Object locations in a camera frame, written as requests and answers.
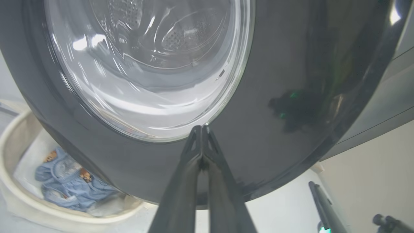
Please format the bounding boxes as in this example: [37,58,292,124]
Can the cream canvas laundry basket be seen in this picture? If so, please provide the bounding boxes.
[0,100,147,233]

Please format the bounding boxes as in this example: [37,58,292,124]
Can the dark round washing machine door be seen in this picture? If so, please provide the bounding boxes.
[0,0,414,206]

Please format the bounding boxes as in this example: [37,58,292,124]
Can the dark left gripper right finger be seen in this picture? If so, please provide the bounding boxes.
[202,126,257,233]

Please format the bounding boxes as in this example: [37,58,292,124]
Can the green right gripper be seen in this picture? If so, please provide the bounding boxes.
[308,181,348,233]

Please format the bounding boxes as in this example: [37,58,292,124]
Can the white basket bottom liner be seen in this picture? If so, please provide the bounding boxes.
[13,129,128,218]

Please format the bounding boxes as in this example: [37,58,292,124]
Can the blue cartoon print garment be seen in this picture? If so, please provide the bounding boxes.
[35,147,119,213]

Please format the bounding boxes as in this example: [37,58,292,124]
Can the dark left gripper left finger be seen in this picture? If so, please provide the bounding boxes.
[148,126,203,233]

